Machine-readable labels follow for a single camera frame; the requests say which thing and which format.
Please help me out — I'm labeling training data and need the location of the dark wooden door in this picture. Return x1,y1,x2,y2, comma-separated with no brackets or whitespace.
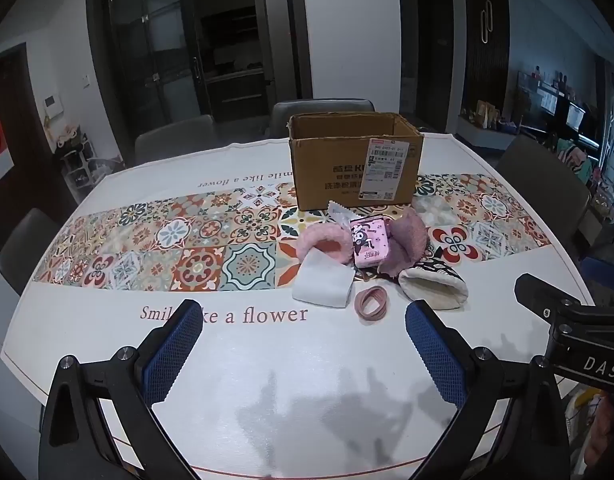
417,0,460,132

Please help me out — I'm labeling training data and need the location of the dark panel with metal ornament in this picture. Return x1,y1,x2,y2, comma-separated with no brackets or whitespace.
462,0,510,117

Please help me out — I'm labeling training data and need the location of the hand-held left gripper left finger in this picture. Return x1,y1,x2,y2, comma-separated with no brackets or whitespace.
39,299,204,480

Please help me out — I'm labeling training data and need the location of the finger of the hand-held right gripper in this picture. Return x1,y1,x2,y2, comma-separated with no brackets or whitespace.
515,274,582,331

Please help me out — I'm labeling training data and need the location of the pink hair tie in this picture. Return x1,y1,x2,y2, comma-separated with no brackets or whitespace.
354,286,386,320
362,284,389,312

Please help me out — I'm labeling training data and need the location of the small black shelf cart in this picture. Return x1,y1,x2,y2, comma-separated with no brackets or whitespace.
52,122,106,202

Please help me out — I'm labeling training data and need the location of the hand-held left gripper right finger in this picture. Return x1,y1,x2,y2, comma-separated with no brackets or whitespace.
406,300,570,480

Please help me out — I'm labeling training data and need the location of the white zigzag-edged cloth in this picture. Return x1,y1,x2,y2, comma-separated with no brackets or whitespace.
328,201,358,226

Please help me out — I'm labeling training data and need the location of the black patterned fleece sock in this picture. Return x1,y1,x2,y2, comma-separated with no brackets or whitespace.
398,247,468,311

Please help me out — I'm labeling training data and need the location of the dark glass door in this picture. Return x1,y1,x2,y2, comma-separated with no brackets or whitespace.
87,0,208,131

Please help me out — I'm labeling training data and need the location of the brown cardboard box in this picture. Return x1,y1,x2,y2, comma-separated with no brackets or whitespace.
288,112,424,211

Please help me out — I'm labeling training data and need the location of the floral tile patterned tablecloth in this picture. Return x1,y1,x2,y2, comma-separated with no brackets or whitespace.
0,132,598,480

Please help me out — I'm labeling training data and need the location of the person's right forearm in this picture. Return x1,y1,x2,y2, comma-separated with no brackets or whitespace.
584,392,614,480

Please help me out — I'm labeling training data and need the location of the computer monitor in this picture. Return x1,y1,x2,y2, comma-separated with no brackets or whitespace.
566,102,588,133

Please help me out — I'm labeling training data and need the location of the low white sideboard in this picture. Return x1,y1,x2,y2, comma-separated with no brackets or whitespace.
457,112,522,152

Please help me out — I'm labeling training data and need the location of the pink tissue packet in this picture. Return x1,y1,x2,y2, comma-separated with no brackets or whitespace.
348,216,388,268

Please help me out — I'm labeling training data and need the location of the grey dining chair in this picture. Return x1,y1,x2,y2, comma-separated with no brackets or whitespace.
134,115,218,166
494,134,592,261
0,207,62,296
271,100,376,138

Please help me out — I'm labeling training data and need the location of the white towel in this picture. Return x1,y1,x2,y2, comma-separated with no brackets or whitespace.
293,249,355,308

